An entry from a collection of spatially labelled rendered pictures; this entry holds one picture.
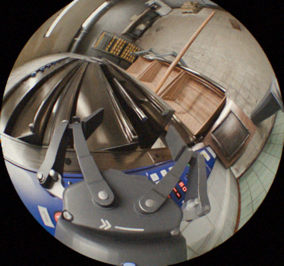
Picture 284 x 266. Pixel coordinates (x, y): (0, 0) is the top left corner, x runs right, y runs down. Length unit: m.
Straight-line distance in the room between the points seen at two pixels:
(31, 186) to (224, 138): 0.92
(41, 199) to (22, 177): 0.05
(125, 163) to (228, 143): 0.74
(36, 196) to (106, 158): 0.19
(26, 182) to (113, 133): 0.27
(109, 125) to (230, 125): 0.79
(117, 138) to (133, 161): 0.07
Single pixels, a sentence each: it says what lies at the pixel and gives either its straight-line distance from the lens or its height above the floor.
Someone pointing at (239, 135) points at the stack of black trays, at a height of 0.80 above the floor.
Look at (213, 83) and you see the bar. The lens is 0.51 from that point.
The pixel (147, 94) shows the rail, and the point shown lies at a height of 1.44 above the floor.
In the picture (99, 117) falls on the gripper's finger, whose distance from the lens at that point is 0.18.
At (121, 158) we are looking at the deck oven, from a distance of 0.25.
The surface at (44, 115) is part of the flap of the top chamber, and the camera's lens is 0.27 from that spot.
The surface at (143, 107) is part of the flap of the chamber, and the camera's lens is 0.34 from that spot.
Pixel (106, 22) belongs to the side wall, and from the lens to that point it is 5.75.
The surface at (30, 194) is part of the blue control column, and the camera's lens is 0.18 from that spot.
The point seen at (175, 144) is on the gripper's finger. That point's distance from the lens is 0.15.
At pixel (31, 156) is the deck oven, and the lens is 0.24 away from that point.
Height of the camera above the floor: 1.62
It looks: 42 degrees down
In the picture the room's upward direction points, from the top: 81 degrees counter-clockwise
